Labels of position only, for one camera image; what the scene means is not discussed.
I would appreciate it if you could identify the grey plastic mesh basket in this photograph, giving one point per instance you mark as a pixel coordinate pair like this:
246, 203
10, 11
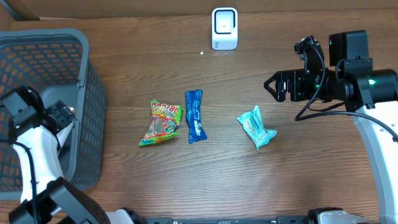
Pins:
55, 63

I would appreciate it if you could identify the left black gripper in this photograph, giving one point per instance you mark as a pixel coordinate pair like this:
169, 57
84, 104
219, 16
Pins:
61, 113

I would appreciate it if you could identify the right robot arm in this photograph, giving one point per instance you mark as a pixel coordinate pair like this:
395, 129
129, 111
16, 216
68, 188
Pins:
349, 86

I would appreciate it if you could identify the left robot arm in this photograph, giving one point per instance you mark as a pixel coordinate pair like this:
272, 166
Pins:
36, 134

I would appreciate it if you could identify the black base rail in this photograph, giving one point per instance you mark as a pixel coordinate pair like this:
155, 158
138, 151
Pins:
300, 219

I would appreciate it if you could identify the blue cookie packet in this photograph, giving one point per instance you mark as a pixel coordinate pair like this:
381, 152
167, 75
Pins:
193, 116

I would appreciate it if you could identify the green gummy candy bag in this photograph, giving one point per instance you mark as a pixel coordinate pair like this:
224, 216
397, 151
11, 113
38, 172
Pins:
164, 121

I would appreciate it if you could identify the white tube with gold cap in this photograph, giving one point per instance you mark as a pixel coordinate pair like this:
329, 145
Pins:
72, 109

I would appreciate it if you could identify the white barcode scanner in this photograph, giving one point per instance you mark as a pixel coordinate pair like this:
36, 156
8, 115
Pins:
224, 28

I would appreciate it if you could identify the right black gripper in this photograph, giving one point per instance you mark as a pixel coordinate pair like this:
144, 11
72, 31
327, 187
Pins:
295, 76

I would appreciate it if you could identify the mint green wipes packet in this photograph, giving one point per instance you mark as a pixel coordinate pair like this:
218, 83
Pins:
251, 122

